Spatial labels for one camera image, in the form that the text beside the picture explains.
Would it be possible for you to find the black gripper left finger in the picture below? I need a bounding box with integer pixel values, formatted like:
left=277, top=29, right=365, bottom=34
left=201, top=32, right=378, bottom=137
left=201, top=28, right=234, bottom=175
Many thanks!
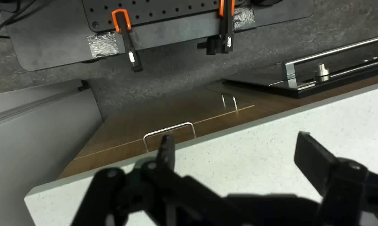
left=70, top=134, right=224, bottom=226

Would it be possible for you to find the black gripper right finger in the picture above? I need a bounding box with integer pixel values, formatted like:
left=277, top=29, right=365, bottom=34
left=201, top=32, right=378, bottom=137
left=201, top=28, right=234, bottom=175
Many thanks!
left=293, top=131, right=378, bottom=226

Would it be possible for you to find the brown wooden drawer cabinet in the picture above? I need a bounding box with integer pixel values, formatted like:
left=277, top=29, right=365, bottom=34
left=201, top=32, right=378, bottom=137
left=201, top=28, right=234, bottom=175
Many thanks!
left=59, top=71, right=378, bottom=180

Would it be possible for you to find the orange black bar clamp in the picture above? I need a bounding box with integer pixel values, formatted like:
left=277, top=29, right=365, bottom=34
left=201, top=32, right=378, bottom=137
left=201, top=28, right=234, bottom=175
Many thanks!
left=110, top=9, right=144, bottom=73
left=196, top=0, right=236, bottom=57

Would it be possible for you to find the crumpled silver foil pad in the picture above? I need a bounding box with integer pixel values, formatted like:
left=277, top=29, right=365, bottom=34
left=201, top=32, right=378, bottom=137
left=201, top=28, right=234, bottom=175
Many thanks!
left=88, top=32, right=120, bottom=60
left=233, top=7, right=255, bottom=31

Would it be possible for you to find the light grey side panel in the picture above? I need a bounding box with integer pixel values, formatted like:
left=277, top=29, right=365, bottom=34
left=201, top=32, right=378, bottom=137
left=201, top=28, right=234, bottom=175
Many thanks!
left=0, top=80, right=105, bottom=226

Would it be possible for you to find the black perforated mounting board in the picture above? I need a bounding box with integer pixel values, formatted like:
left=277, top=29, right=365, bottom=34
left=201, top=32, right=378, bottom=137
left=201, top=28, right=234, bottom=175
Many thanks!
left=80, top=0, right=315, bottom=34

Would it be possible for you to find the wide silver drawer handle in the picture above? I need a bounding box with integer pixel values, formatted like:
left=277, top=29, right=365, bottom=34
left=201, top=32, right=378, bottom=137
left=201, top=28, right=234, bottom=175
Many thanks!
left=141, top=121, right=198, bottom=154

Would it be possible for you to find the small silver drawer handle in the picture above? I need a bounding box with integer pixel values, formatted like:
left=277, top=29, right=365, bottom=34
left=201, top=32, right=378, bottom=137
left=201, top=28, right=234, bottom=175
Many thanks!
left=220, top=95, right=240, bottom=114

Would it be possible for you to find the silver rail bracket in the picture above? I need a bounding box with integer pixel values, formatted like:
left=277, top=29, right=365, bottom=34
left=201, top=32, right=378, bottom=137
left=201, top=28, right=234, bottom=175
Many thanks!
left=284, top=61, right=302, bottom=90

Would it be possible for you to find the black metal rail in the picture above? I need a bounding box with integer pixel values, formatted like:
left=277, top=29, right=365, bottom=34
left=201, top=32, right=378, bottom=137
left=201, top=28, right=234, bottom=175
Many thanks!
left=224, top=33, right=378, bottom=101

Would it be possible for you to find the small black bracket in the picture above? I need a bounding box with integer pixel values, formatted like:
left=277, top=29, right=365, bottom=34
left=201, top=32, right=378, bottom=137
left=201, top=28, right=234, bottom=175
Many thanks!
left=78, top=80, right=93, bottom=93

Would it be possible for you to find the grey metal base plate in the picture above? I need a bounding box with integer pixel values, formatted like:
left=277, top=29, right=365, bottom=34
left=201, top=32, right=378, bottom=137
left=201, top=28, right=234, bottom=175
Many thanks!
left=6, top=7, right=315, bottom=72

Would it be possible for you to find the black cable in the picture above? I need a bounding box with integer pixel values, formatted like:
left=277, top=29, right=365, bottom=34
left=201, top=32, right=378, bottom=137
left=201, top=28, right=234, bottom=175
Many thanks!
left=0, top=0, right=52, bottom=39

